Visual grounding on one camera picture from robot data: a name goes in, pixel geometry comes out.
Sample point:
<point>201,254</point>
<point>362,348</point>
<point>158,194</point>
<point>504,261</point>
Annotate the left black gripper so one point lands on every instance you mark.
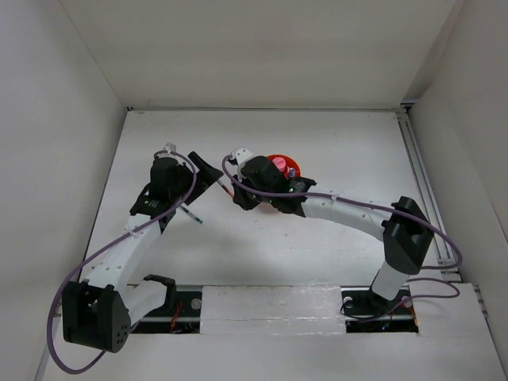
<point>205,178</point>

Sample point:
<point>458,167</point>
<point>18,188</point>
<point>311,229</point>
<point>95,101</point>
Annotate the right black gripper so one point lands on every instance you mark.
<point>240,198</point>

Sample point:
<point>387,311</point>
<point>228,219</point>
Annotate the orange capped red pen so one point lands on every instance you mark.
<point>225,188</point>

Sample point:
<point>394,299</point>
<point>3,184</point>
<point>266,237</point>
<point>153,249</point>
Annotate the pink capped glue bottle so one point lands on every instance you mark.
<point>280,164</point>

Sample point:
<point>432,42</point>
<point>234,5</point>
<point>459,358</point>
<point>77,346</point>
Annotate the green pen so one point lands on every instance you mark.
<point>191,215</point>

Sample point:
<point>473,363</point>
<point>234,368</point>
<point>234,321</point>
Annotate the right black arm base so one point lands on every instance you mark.
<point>366,312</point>

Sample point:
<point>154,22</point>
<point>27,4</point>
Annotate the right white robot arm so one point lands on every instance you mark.
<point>402,227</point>

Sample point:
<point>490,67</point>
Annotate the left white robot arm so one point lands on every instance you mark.
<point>100,310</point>

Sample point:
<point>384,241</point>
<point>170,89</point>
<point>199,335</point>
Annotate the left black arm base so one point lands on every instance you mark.
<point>158,305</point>

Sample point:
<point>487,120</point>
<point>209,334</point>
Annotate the orange round divided container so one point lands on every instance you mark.
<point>290,163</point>

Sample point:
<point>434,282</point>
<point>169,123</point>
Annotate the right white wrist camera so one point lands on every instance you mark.
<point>239,157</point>

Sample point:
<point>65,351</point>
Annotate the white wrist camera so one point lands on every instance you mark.
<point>239,157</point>
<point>169,148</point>

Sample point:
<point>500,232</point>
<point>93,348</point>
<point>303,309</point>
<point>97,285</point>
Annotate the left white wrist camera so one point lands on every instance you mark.
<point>169,148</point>

